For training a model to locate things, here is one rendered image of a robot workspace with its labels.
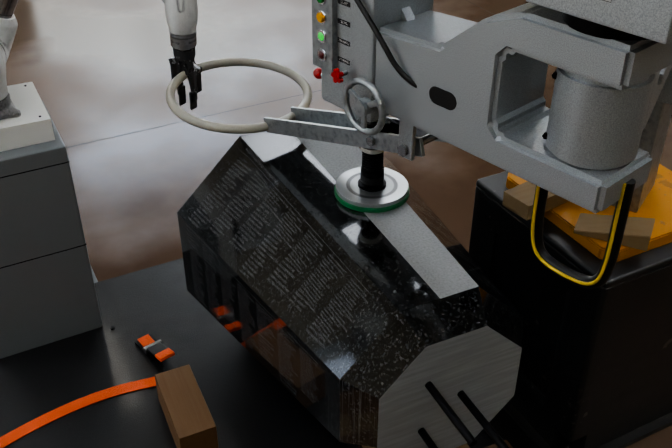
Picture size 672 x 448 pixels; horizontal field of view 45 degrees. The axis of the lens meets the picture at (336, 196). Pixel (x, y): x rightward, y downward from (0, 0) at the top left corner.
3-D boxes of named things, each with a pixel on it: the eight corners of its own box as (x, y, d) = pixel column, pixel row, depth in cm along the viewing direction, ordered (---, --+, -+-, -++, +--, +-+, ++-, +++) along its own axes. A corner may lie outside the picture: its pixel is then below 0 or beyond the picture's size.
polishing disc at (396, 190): (399, 213, 226) (400, 209, 226) (326, 201, 231) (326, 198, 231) (414, 175, 244) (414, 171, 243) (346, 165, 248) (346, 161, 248)
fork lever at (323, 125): (463, 137, 215) (460, 119, 213) (412, 162, 204) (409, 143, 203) (304, 117, 267) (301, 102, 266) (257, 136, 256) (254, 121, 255)
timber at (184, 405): (158, 399, 278) (154, 374, 271) (192, 388, 282) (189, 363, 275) (182, 464, 255) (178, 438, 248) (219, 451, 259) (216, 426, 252)
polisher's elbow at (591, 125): (556, 121, 185) (570, 40, 174) (643, 140, 177) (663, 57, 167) (532, 158, 171) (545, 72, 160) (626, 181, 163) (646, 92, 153)
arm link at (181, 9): (199, 36, 270) (198, 19, 280) (196, -9, 261) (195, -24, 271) (166, 37, 268) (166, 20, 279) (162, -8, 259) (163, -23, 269)
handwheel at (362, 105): (407, 133, 206) (410, 78, 198) (379, 146, 200) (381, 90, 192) (367, 113, 215) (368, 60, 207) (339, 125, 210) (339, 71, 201)
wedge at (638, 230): (651, 232, 228) (655, 218, 226) (646, 251, 221) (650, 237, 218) (580, 215, 236) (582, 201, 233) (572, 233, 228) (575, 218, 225)
